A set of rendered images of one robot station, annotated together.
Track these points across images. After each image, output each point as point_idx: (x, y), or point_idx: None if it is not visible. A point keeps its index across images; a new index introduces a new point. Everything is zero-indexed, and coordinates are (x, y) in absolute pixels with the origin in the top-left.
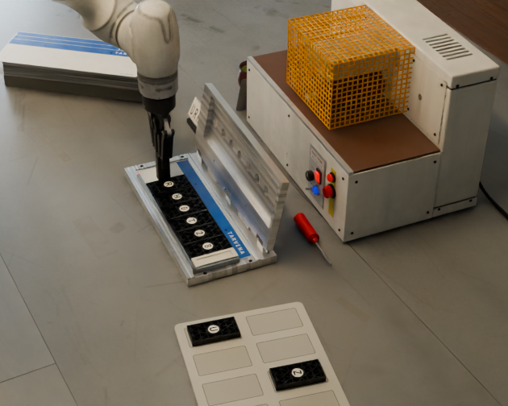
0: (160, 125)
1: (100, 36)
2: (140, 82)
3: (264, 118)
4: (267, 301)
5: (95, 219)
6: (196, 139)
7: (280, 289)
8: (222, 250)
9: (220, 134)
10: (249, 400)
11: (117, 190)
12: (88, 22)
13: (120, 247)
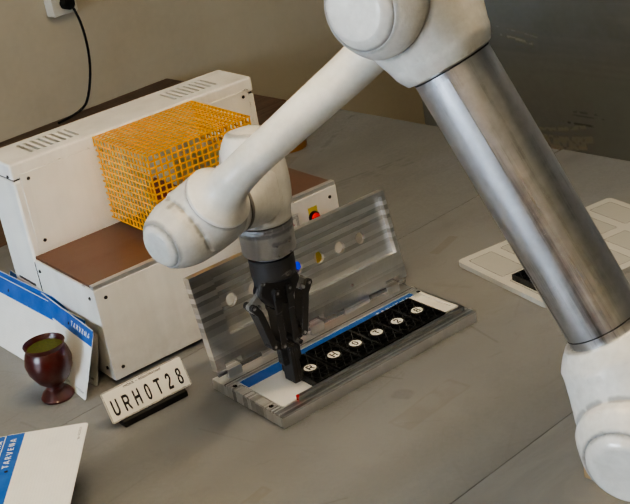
0: (297, 282)
1: (244, 224)
2: (287, 234)
3: (160, 322)
4: (466, 279)
5: (395, 415)
6: (219, 357)
7: (442, 279)
8: (419, 300)
9: (250, 296)
10: (608, 246)
11: (322, 422)
12: (244, 208)
13: (439, 379)
